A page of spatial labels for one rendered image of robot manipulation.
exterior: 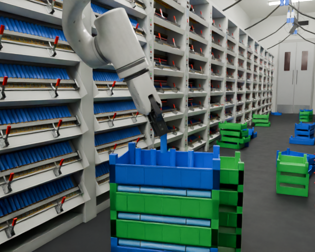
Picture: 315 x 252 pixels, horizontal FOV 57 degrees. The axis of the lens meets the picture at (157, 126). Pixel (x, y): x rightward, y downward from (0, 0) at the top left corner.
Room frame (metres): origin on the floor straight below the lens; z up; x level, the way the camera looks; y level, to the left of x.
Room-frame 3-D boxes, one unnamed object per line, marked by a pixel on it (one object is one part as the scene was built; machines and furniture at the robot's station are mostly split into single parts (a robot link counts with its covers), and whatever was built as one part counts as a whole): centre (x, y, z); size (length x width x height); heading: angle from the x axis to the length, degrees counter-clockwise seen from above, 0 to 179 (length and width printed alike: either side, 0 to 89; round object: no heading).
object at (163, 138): (0.79, -0.02, 0.60); 0.02 x 0.02 x 0.06
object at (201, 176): (0.85, -0.03, 0.52); 0.30 x 0.20 x 0.08; 79
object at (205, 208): (0.85, -0.03, 0.44); 0.30 x 0.20 x 0.08; 79
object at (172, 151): (0.92, -0.05, 0.52); 0.02 x 0.02 x 0.06
